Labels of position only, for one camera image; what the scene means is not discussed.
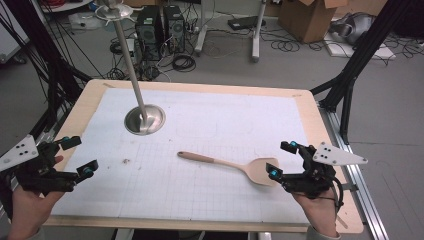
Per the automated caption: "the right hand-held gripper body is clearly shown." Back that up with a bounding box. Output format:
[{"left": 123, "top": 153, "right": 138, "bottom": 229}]
[{"left": 281, "top": 142, "right": 369, "bottom": 200}]

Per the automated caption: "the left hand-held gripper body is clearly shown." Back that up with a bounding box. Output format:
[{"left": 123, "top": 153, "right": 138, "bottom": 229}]
[{"left": 0, "top": 134, "right": 79, "bottom": 197}]

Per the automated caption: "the beige wooden spatula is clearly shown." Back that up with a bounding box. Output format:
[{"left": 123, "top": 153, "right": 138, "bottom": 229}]
[{"left": 176, "top": 150, "right": 280, "bottom": 187}]

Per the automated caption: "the metal utensil stand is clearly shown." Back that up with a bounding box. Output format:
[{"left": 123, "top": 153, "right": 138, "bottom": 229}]
[{"left": 94, "top": 0, "right": 167, "bottom": 136}]

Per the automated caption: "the person's right hand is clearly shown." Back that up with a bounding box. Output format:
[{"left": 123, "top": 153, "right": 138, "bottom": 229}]
[{"left": 292, "top": 194, "right": 338, "bottom": 235}]

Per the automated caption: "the person's left hand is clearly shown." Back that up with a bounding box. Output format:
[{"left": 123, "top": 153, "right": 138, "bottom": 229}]
[{"left": 8, "top": 155, "right": 65, "bottom": 240}]

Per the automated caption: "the thin wooden stick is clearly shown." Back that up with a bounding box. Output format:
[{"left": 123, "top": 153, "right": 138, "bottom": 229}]
[{"left": 335, "top": 214, "right": 350, "bottom": 230}]

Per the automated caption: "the white grid foam mat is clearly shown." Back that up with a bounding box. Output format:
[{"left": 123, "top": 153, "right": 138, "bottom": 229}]
[{"left": 51, "top": 87, "right": 331, "bottom": 225}]

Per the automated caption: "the white stand leg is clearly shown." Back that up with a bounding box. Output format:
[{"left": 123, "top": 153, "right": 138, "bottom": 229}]
[
  {"left": 194, "top": 0, "right": 210, "bottom": 56},
  {"left": 251, "top": 0, "right": 268, "bottom": 64}
]

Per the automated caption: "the white cabinet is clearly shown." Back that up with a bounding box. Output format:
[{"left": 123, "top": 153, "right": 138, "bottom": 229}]
[{"left": 0, "top": 0, "right": 30, "bottom": 65}]

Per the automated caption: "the white flat board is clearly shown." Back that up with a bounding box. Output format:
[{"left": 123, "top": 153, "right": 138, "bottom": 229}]
[{"left": 322, "top": 39, "right": 398, "bottom": 61}]

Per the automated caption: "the brown cardboard box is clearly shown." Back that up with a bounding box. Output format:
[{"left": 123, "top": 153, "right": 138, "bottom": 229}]
[{"left": 277, "top": 0, "right": 350, "bottom": 44}]

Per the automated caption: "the black flat device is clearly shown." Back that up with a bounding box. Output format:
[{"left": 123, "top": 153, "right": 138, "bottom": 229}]
[{"left": 227, "top": 15, "right": 267, "bottom": 31}]

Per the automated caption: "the grey bag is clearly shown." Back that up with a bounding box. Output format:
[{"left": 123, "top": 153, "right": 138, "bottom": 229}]
[{"left": 329, "top": 12, "right": 377, "bottom": 46}]

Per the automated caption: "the black computer tower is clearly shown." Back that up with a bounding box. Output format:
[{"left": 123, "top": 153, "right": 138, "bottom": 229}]
[
  {"left": 162, "top": 4, "right": 186, "bottom": 55},
  {"left": 135, "top": 5, "right": 165, "bottom": 62}
]

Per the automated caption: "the aluminium rail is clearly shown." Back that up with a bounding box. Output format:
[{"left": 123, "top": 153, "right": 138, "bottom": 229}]
[
  {"left": 319, "top": 105, "right": 390, "bottom": 240},
  {"left": 0, "top": 108, "right": 66, "bottom": 214}
]

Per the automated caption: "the black metal frame stand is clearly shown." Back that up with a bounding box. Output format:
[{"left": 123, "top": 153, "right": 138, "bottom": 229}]
[
  {"left": 309, "top": 0, "right": 414, "bottom": 145},
  {"left": 0, "top": 0, "right": 94, "bottom": 148}
]

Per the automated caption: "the coiled black cable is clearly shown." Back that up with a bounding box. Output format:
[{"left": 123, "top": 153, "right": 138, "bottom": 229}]
[{"left": 171, "top": 53, "right": 197, "bottom": 73}]

